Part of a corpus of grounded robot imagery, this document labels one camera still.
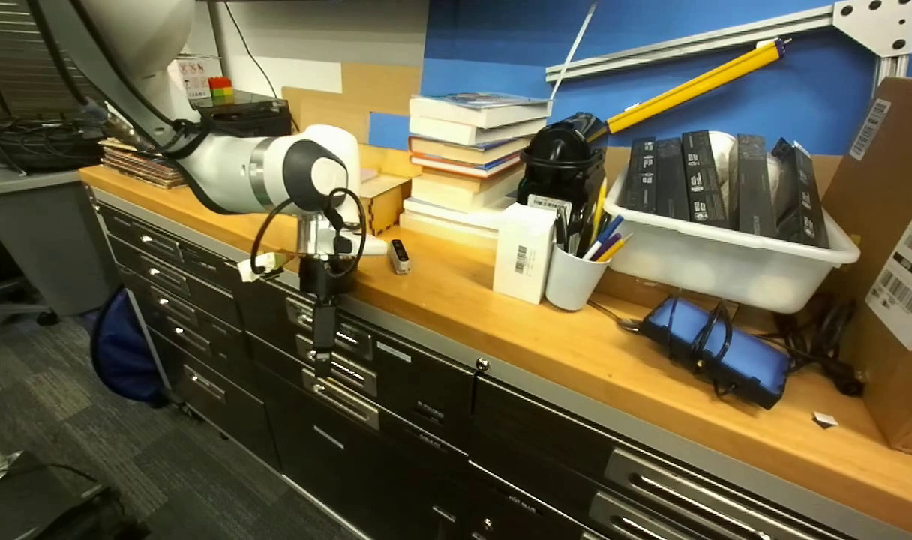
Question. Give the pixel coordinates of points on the wide white book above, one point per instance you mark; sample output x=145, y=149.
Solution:
x=444, y=221

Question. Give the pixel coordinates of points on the white rectangular box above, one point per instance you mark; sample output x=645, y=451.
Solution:
x=522, y=256

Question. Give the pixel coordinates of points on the black bulky device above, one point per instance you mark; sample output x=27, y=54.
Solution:
x=563, y=161

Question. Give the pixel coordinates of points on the white box with red button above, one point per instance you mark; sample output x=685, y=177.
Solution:
x=201, y=80

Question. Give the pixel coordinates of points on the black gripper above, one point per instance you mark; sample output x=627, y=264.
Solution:
x=324, y=290

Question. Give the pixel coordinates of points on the small white scrap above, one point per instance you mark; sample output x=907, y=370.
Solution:
x=825, y=420

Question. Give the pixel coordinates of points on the blue pen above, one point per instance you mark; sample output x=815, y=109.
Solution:
x=607, y=239

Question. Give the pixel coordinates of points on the thin red-edged book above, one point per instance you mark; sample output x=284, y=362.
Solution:
x=459, y=151

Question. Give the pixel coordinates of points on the thick cream book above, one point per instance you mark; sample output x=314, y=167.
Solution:
x=459, y=188

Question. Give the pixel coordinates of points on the yellow bar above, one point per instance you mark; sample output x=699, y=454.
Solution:
x=696, y=87

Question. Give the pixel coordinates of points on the white pen cup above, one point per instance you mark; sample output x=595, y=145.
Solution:
x=571, y=279

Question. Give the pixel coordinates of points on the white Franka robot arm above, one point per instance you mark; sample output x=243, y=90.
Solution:
x=234, y=167

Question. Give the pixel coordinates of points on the white perforated bracket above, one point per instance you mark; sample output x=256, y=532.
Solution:
x=876, y=26

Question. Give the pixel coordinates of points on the wooden Autolab tray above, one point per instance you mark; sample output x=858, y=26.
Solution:
x=386, y=195

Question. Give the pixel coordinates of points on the grey side table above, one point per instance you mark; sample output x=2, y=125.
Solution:
x=47, y=234

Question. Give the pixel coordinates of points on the glossy cover book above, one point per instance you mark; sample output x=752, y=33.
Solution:
x=474, y=107

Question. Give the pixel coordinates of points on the thin white rod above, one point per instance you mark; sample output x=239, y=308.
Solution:
x=571, y=61

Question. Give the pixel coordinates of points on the black metal drawer cabinet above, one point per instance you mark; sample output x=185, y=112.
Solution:
x=534, y=459

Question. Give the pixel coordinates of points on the small black silver gadget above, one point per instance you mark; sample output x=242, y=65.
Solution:
x=400, y=256

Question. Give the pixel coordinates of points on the blue power pack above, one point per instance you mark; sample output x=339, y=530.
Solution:
x=715, y=348

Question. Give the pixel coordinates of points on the brown cardboard box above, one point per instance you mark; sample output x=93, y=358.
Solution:
x=902, y=272

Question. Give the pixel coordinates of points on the white plastic bin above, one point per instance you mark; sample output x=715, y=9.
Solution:
x=720, y=259

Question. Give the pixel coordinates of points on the black equipment case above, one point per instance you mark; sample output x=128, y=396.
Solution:
x=251, y=114

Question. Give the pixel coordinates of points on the thick white book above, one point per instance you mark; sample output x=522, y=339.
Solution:
x=467, y=133

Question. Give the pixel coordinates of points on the dark blue bag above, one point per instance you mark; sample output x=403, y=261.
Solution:
x=124, y=356

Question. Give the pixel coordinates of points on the yellow pencil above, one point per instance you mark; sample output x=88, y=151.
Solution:
x=602, y=210

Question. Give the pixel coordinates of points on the stack of wooden plates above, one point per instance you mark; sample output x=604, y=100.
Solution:
x=143, y=162

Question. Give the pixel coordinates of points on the black flat box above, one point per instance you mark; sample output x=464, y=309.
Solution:
x=752, y=188
x=638, y=174
x=673, y=182
x=702, y=182
x=798, y=195

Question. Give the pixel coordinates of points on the aluminium rail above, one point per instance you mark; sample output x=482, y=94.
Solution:
x=696, y=42

